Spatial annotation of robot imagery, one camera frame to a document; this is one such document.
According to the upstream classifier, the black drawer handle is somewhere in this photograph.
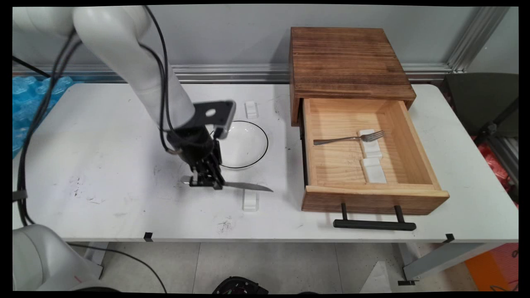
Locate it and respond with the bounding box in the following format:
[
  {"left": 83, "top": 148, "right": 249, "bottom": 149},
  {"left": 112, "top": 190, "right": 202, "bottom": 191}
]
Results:
[{"left": 333, "top": 203, "right": 417, "bottom": 231}]

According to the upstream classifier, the orange box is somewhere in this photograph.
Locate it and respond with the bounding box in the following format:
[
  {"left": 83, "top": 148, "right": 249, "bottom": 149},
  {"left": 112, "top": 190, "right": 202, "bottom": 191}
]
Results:
[{"left": 465, "top": 242, "right": 519, "bottom": 292}]

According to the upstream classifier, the aluminium frame bar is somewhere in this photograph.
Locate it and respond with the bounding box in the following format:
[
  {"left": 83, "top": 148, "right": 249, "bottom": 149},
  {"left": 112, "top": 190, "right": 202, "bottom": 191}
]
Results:
[{"left": 489, "top": 135, "right": 519, "bottom": 187}]

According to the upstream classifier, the white plate with black rim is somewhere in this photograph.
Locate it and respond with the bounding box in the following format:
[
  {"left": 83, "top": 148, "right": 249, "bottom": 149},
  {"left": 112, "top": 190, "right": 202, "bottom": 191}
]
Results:
[{"left": 211, "top": 121, "right": 269, "bottom": 170}]

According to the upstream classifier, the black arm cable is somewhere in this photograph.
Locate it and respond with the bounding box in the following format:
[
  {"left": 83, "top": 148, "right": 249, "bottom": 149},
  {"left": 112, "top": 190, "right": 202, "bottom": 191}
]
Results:
[
  {"left": 19, "top": 5, "right": 185, "bottom": 226},
  {"left": 17, "top": 5, "right": 185, "bottom": 292}
]

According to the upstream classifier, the grey slanted table leg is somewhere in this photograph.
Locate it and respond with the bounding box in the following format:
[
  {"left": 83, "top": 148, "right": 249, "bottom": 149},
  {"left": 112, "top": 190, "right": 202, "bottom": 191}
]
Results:
[{"left": 397, "top": 242, "right": 501, "bottom": 282}]

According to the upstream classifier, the dark wooden cabinet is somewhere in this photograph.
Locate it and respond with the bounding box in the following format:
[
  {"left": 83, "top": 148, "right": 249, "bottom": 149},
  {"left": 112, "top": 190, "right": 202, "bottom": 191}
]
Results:
[{"left": 289, "top": 27, "right": 417, "bottom": 127}]

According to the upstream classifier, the silver fork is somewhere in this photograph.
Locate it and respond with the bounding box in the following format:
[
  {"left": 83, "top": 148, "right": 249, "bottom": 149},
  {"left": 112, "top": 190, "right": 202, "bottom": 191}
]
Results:
[{"left": 313, "top": 130, "right": 385, "bottom": 146}]

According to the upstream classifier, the diagonal aluminium post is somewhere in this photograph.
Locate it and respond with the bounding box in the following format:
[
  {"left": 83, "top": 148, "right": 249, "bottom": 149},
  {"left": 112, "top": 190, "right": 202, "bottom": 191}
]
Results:
[{"left": 447, "top": 6, "right": 511, "bottom": 74}]

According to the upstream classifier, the light wooden drawer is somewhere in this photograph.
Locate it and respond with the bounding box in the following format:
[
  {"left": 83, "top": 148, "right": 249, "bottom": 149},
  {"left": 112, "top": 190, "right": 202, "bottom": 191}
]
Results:
[{"left": 301, "top": 98, "right": 450, "bottom": 216}]

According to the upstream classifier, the black object on floor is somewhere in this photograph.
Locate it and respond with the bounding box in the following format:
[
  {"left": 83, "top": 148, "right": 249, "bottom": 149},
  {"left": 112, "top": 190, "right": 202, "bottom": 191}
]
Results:
[{"left": 212, "top": 276, "right": 270, "bottom": 295}]

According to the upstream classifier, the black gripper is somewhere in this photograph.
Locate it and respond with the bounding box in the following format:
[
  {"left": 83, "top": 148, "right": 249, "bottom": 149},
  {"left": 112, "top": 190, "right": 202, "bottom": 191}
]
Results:
[{"left": 168, "top": 125, "right": 226, "bottom": 190}]

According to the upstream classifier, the thin black cable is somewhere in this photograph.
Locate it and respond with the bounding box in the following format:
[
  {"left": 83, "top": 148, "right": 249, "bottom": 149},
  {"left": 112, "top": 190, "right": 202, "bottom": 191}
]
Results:
[{"left": 12, "top": 56, "right": 51, "bottom": 78}]

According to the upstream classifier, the horizontal aluminium rail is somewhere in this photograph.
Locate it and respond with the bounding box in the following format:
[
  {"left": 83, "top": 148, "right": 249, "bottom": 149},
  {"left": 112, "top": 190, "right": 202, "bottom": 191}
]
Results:
[{"left": 12, "top": 63, "right": 452, "bottom": 84}]

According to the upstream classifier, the blue bubble wrap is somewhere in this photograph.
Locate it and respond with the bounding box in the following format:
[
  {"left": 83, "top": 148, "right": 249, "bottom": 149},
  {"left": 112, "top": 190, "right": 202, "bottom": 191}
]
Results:
[{"left": 12, "top": 76, "right": 85, "bottom": 159}]

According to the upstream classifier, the silver table knife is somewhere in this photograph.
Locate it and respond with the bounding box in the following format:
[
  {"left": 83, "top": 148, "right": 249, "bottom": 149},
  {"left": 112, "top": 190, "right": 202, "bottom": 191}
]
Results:
[{"left": 180, "top": 176, "right": 274, "bottom": 192}]

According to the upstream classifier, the red plastic bag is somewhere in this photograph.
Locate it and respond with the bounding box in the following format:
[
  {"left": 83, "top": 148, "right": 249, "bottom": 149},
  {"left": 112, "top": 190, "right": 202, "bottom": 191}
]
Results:
[{"left": 476, "top": 143, "right": 519, "bottom": 207}]

